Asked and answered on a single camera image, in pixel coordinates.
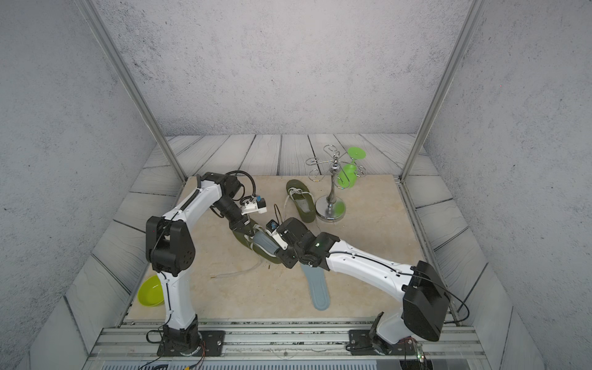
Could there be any green plastic disc on stand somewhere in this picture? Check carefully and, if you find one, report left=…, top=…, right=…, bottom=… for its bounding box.
left=336, top=146, right=367, bottom=189

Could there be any olive green shoe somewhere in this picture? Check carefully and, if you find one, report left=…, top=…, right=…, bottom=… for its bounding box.
left=284, top=179, right=316, bottom=224
left=211, top=224, right=281, bottom=279

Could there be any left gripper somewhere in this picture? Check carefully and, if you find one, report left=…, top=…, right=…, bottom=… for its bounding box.
left=213, top=199, right=257, bottom=236

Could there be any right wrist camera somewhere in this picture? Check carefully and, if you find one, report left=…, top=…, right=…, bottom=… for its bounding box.
left=265, top=220, right=288, bottom=250

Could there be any left aluminium frame post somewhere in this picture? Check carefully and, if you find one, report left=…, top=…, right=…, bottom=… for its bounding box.
left=76, top=0, right=188, bottom=183

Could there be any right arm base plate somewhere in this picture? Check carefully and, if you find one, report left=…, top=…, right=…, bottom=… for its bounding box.
left=345, top=329, right=416, bottom=356

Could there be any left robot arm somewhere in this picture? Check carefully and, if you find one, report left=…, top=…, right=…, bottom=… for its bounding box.
left=146, top=170, right=260, bottom=357

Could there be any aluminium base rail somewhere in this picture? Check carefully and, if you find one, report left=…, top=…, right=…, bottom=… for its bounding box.
left=84, top=319, right=491, bottom=369

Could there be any chrome metal stand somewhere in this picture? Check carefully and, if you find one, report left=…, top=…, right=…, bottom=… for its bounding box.
left=305, top=144, right=349, bottom=221

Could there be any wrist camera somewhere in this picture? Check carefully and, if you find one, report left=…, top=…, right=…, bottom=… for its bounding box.
left=265, top=220, right=288, bottom=250
left=240, top=195, right=268, bottom=215

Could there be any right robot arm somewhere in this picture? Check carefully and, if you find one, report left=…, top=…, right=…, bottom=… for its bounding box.
left=265, top=217, right=456, bottom=356

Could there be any right aluminium frame post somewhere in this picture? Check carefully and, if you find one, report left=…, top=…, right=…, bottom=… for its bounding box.
left=399, top=0, right=487, bottom=183

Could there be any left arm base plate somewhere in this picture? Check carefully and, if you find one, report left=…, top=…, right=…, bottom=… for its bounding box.
left=157, top=330, right=226, bottom=358

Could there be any green plastic bowl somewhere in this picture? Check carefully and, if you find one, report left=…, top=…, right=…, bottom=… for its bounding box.
left=137, top=275, right=164, bottom=307

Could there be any grey insole one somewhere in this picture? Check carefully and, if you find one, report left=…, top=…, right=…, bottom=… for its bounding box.
left=252, top=231, right=280, bottom=257
left=301, top=265, right=331, bottom=311

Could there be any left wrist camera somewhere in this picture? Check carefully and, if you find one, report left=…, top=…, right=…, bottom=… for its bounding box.
left=240, top=195, right=268, bottom=215

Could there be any aluminium frame post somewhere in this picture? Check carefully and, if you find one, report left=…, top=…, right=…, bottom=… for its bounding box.
left=399, top=0, right=487, bottom=183
left=76, top=0, right=188, bottom=183

